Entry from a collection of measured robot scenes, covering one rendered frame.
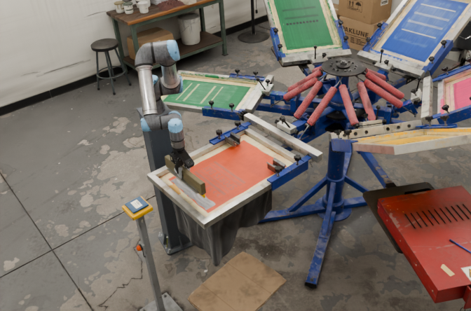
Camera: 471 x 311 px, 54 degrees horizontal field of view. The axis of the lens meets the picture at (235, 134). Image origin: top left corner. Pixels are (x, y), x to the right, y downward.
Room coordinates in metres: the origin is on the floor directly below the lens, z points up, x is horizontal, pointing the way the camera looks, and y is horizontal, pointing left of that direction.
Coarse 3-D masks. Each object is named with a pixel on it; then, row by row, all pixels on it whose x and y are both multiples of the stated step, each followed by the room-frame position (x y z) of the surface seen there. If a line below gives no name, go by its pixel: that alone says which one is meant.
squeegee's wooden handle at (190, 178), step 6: (168, 156) 2.19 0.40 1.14; (168, 162) 2.16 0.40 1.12; (174, 168) 2.12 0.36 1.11; (186, 174) 2.01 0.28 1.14; (192, 174) 2.00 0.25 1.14; (186, 180) 2.02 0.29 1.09; (192, 180) 1.97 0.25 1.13; (198, 180) 1.95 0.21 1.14; (192, 186) 1.98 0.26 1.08; (198, 186) 1.93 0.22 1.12; (204, 186) 1.92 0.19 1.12; (198, 192) 1.93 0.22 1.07; (204, 192) 1.92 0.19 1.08
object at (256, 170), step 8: (256, 160) 2.34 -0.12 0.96; (264, 160) 2.34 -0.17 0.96; (272, 160) 2.33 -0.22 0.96; (240, 168) 2.27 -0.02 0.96; (248, 168) 2.27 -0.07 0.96; (256, 168) 2.26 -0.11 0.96; (264, 168) 2.26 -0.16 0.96; (240, 176) 2.20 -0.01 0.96; (248, 176) 2.19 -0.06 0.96; (256, 176) 2.19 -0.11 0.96; (264, 176) 2.18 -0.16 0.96; (248, 184) 2.11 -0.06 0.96; (208, 192) 2.07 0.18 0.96; (232, 192) 2.05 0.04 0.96; (240, 192) 2.05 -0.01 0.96; (216, 200) 1.99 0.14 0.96; (224, 200) 1.99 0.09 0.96
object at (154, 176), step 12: (240, 132) 2.64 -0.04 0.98; (252, 132) 2.62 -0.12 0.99; (216, 144) 2.51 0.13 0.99; (264, 144) 2.50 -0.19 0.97; (276, 144) 2.46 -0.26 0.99; (192, 156) 2.39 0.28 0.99; (288, 156) 2.33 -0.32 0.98; (156, 180) 2.17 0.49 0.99; (168, 192) 2.05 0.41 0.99; (252, 192) 2.00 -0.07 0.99; (264, 192) 2.03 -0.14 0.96; (180, 204) 1.94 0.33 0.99; (228, 204) 1.91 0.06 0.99; (240, 204) 1.92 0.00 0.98; (192, 216) 1.86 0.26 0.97; (204, 216) 1.83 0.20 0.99; (216, 216) 1.82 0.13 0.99; (204, 228) 1.77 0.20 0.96
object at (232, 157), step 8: (240, 144) 2.54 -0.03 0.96; (248, 144) 2.53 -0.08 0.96; (224, 152) 2.46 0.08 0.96; (232, 152) 2.45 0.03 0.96; (240, 152) 2.45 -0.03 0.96; (248, 152) 2.44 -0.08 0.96; (256, 152) 2.43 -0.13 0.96; (208, 160) 2.38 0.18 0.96; (224, 160) 2.37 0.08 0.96; (232, 160) 2.36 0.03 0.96; (240, 160) 2.35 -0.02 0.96; (248, 160) 2.35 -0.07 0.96; (192, 168) 2.31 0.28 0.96; (200, 168) 2.30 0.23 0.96; (232, 168) 2.28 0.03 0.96
